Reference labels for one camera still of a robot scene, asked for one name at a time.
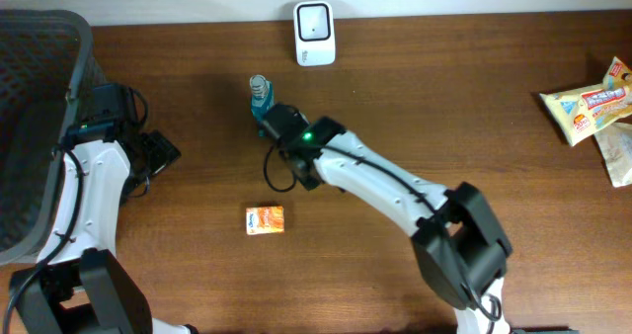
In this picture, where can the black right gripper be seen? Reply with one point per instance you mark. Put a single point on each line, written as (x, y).
(311, 178)

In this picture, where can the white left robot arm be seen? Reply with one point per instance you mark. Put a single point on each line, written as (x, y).
(77, 284)

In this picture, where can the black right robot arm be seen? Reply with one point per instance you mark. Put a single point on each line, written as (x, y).
(459, 244)

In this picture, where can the yellow snack bag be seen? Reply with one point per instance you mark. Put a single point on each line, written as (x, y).
(582, 112)

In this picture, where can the teal mouthwash bottle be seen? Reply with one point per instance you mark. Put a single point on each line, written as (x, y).
(262, 99)

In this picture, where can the grey plastic lattice basket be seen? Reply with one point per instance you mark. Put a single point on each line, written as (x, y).
(48, 71)

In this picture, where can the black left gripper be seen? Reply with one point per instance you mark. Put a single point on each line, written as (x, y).
(159, 151)

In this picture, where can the orange white small box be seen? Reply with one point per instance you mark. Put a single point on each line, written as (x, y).
(264, 220)

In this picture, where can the white barcode scanner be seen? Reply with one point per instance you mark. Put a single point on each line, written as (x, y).
(314, 32)

